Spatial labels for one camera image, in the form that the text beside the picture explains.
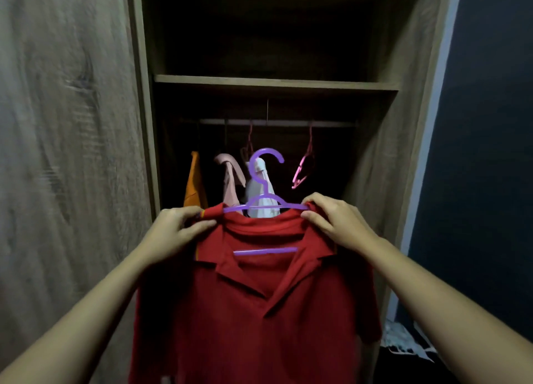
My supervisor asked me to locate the person's left forearm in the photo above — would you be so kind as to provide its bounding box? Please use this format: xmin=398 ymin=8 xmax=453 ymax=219
xmin=0 ymin=250 xmax=155 ymax=384

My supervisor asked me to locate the white striped shirt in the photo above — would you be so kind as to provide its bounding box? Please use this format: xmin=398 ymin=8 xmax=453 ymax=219
xmin=244 ymin=157 xmax=280 ymax=218

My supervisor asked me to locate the purple plastic hanger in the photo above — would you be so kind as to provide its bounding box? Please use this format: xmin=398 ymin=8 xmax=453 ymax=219
xmin=223 ymin=147 xmax=311 ymax=256

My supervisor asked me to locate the white plastic bag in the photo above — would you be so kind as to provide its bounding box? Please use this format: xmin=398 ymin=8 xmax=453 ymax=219
xmin=381 ymin=319 xmax=438 ymax=362

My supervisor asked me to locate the orange t-shirt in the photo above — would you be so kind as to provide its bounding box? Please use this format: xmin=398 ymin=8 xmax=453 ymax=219
xmin=183 ymin=151 xmax=209 ymax=208

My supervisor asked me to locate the pink shirt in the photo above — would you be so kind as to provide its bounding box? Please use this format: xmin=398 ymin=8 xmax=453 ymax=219
xmin=213 ymin=153 xmax=247 ymax=213

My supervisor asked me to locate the person's right forearm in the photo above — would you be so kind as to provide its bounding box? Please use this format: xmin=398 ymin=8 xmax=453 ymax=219
xmin=366 ymin=237 xmax=533 ymax=384

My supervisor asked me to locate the person's right hand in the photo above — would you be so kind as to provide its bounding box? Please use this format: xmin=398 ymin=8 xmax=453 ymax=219
xmin=300 ymin=192 xmax=378 ymax=255

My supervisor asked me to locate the black bag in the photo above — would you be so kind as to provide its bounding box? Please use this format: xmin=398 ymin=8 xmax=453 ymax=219
xmin=374 ymin=346 xmax=459 ymax=384

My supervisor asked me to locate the red polo shirt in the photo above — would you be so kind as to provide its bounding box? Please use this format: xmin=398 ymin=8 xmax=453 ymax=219
xmin=129 ymin=202 xmax=383 ymax=384

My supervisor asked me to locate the wooden wardrobe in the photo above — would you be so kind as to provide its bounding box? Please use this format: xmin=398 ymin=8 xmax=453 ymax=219
xmin=0 ymin=0 xmax=455 ymax=384

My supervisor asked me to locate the person's left hand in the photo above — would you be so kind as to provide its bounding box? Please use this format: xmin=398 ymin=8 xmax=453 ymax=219
xmin=139 ymin=206 xmax=218 ymax=266

